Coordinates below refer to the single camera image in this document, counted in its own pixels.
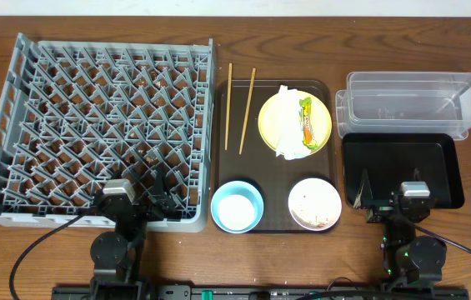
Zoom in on yellow round plate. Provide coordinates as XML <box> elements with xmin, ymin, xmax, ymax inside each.
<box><xmin>258</xmin><ymin>89</ymin><xmax>332</xmax><ymax>155</ymax></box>

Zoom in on green orange snack wrapper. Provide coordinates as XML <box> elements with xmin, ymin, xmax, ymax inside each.
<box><xmin>299</xmin><ymin>97</ymin><xmax>318</xmax><ymax>150</ymax></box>

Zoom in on dark brown serving tray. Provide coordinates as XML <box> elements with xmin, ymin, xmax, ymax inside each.
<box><xmin>211</xmin><ymin>79</ymin><xmax>337</xmax><ymax>234</ymax></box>

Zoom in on light blue bowl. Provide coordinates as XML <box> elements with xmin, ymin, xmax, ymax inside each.
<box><xmin>210</xmin><ymin>181</ymin><xmax>264</xmax><ymax>234</ymax></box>

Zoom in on white napkin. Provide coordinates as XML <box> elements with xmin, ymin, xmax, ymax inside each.
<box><xmin>276</xmin><ymin>85</ymin><xmax>311</xmax><ymax>160</ymax></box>

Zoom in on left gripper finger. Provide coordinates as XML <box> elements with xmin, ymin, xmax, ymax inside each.
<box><xmin>112</xmin><ymin>167</ymin><xmax>135</xmax><ymax>183</ymax></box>
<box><xmin>151</xmin><ymin>165</ymin><xmax>171</xmax><ymax>199</ymax></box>

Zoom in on pink white bowl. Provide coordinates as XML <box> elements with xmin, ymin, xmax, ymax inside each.
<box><xmin>288</xmin><ymin>177</ymin><xmax>342</xmax><ymax>232</ymax></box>

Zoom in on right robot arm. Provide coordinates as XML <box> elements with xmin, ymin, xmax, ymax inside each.
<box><xmin>354</xmin><ymin>169</ymin><xmax>447</xmax><ymax>293</ymax></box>

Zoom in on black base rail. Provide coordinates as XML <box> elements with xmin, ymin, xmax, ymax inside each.
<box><xmin>50</xmin><ymin>283</ymin><xmax>470</xmax><ymax>300</ymax></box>

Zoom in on black food waste tray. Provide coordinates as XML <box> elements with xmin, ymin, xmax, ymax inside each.
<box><xmin>342</xmin><ymin>133</ymin><xmax>465</xmax><ymax>209</ymax></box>

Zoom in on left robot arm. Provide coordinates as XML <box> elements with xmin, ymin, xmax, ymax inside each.
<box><xmin>87</xmin><ymin>167</ymin><xmax>176</xmax><ymax>300</ymax></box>

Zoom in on grey plastic dish rack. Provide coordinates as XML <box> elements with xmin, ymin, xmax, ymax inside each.
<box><xmin>0</xmin><ymin>35</ymin><xmax>217</xmax><ymax>233</ymax></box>

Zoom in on clear plastic waste bin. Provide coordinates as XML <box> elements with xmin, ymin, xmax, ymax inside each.
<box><xmin>335</xmin><ymin>72</ymin><xmax>471</xmax><ymax>140</ymax></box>

